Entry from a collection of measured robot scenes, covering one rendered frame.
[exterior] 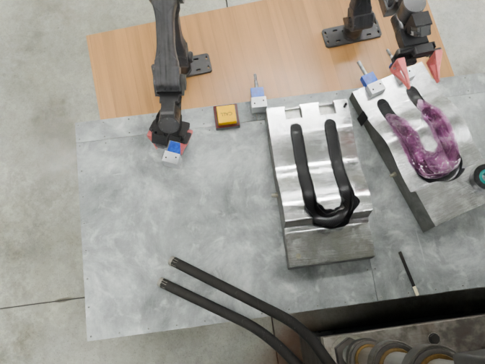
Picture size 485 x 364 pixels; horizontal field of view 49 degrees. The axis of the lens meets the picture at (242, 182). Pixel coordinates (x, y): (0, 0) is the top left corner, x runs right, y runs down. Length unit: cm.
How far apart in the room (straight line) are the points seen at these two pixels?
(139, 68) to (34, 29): 124
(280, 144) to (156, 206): 44
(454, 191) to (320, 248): 44
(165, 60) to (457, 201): 94
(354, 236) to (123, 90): 90
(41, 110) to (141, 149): 114
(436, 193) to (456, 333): 43
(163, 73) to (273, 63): 53
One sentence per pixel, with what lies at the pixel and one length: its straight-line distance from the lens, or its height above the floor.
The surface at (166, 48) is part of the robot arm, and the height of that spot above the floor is 119.
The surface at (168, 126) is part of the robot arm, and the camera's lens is 146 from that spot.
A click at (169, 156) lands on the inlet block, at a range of 171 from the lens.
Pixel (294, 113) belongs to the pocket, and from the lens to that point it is 174.
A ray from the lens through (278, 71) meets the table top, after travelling 187.
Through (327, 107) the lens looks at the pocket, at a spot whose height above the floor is 86.
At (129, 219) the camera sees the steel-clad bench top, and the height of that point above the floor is 80.
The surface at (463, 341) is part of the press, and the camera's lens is 181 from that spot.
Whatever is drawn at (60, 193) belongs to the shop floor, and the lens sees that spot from 268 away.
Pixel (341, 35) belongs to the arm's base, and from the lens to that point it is 195.
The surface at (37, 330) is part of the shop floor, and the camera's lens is 263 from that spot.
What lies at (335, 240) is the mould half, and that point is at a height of 86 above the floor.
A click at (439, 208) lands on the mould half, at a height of 91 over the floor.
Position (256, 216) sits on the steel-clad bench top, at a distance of 170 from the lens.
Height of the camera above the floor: 247
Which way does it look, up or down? 75 degrees down
